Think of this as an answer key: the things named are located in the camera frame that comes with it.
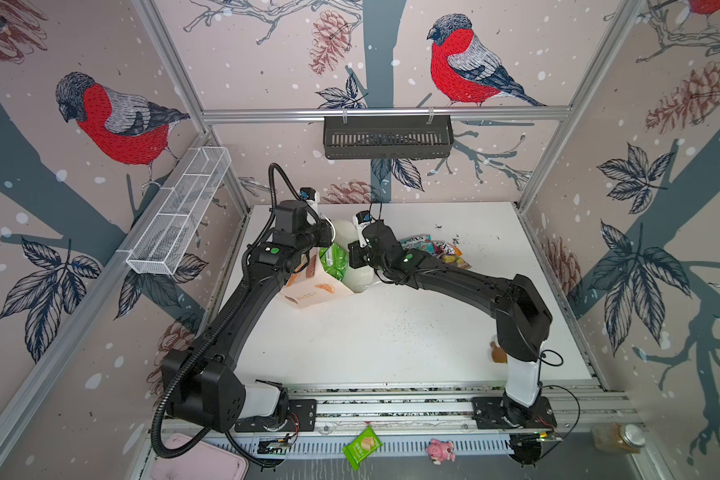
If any teal Fox's candy bag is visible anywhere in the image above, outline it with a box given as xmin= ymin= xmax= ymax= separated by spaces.
xmin=400 ymin=234 xmax=435 ymax=255

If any green snack packet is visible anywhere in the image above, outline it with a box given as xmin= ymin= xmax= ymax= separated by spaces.
xmin=319 ymin=243 xmax=348 ymax=281
xmin=342 ymin=424 xmax=383 ymax=471

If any beige paper bag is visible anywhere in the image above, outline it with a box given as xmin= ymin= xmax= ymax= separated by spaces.
xmin=277 ymin=220 xmax=377 ymax=309

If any orange Fox's candy bag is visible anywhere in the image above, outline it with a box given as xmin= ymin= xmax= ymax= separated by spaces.
xmin=432 ymin=240 xmax=471 ymax=269

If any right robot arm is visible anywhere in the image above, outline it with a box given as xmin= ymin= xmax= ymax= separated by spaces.
xmin=349 ymin=211 xmax=552 ymax=428

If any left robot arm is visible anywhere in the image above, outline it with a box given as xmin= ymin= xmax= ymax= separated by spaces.
xmin=151 ymin=200 xmax=334 ymax=434

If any black hanging metal shelf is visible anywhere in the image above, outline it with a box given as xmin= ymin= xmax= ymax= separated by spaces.
xmin=323 ymin=115 xmax=454 ymax=160

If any brown white plush toy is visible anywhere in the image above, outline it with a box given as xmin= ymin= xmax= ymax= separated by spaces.
xmin=490 ymin=341 xmax=508 ymax=364

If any pink pig toy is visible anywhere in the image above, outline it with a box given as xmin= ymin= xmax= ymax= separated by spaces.
xmin=426 ymin=439 xmax=456 ymax=465

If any pink tray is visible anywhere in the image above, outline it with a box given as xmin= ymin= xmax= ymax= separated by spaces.
xmin=150 ymin=442 xmax=249 ymax=480

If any glass jar with lid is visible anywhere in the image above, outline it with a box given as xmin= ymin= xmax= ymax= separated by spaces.
xmin=591 ymin=423 xmax=646 ymax=454

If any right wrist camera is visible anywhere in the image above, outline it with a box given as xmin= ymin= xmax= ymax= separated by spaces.
xmin=352 ymin=210 xmax=372 ymax=248

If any aluminium horizontal frame bar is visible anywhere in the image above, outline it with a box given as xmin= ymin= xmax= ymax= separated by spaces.
xmin=201 ymin=106 xmax=573 ymax=125

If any white wire mesh basket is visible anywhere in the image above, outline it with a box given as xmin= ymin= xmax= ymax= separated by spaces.
xmin=126 ymin=146 xmax=231 ymax=275

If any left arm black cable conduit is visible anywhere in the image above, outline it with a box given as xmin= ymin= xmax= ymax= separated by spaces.
xmin=151 ymin=163 xmax=304 ymax=469

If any aluminium rail frame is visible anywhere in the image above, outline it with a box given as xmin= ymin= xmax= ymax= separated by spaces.
xmin=140 ymin=381 xmax=643 ymax=463

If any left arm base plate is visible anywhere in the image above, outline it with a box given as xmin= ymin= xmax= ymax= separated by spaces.
xmin=234 ymin=399 xmax=317 ymax=433

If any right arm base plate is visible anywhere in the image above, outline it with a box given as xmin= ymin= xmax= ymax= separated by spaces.
xmin=471 ymin=394 xmax=557 ymax=430

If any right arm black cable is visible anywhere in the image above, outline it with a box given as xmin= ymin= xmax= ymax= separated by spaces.
xmin=515 ymin=349 xmax=583 ymax=466

